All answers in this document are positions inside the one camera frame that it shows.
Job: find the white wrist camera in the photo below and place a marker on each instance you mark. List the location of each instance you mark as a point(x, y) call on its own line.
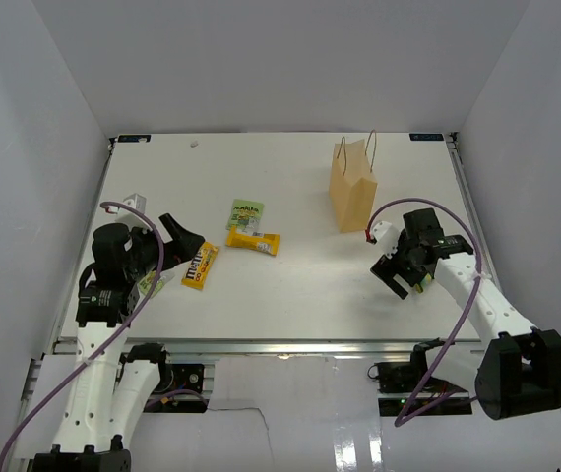
point(127, 208)
point(385, 236)

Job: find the blue table label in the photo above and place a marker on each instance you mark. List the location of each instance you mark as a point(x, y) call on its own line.
point(426, 137)
point(145, 138)

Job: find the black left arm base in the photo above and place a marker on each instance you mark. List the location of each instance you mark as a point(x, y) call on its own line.
point(182, 378)

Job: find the brown paper bag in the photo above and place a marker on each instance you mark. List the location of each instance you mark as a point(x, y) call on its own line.
point(353, 184)

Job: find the aluminium front rail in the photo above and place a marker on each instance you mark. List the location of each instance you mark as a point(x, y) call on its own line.
point(261, 347)

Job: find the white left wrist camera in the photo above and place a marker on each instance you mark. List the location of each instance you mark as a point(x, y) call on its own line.
point(127, 208)

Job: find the green yellow chip bag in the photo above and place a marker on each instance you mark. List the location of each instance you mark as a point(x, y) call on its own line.
point(422, 284)

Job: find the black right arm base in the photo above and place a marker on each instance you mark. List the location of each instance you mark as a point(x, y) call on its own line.
point(402, 377)

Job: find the yellow m&m's candy bag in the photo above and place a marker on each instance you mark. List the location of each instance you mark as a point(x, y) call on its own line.
point(200, 266)

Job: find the yellow snack bar wrapper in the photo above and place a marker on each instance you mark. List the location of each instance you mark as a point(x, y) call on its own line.
point(266, 243)

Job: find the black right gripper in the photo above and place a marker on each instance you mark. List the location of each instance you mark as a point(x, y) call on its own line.
point(386, 268)

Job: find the green snack packet centre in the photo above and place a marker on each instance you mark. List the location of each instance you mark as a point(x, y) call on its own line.
point(245, 215)

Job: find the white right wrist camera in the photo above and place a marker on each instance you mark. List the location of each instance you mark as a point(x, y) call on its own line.
point(385, 236)

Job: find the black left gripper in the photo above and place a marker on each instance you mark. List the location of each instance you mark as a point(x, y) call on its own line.
point(184, 243)

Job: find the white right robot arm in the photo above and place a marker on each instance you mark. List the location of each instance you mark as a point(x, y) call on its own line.
point(503, 360)

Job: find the left blue table label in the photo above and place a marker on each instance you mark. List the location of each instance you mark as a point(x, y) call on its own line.
point(145, 138)

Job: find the right blue table label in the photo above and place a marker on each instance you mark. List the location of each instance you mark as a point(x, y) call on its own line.
point(426, 137)

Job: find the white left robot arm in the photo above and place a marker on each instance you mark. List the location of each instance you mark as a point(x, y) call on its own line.
point(110, 387)

